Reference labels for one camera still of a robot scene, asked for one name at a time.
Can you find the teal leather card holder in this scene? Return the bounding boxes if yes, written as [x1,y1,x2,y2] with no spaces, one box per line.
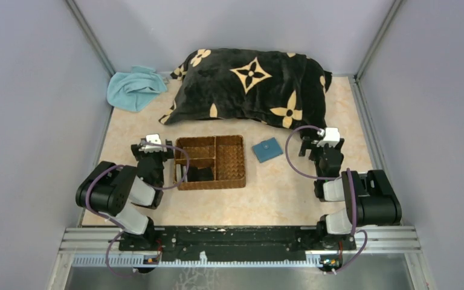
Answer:
[252,137,283,163]

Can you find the woven brown divided basket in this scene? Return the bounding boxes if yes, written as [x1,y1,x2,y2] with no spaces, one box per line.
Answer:
[173,135,246,190]

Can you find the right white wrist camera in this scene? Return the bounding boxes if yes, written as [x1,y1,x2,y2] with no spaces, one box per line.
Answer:
[317,127,341,147]

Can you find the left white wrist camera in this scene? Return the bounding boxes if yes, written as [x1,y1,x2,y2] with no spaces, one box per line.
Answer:
[138,134,164,153]

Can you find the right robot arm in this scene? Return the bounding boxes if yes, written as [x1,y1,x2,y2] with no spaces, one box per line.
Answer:
[299,137,402,249]

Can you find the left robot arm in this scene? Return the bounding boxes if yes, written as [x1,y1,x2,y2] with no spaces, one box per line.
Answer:
[76,134,174,251]

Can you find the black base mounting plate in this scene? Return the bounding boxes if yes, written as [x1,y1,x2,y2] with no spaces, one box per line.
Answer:
[118,226,357,263]

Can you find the black item in basket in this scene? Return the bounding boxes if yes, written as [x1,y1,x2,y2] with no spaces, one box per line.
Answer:
[187,166,214,182]

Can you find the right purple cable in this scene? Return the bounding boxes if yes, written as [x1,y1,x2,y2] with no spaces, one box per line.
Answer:
[285,125,368,275]

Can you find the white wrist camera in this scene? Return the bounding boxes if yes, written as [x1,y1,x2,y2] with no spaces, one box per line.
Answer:
[138,134,164,153]
[317,127,341,147]

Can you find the black pillow with tan flowers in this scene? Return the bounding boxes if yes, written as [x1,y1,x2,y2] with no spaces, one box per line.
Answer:
[159,48,332,129]

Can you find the aluminium front rail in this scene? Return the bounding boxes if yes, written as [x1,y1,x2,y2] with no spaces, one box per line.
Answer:
[59,226,421,268]

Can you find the light blue cloth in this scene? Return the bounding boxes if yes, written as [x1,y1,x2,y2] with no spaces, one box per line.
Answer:
[106,66,167,113]

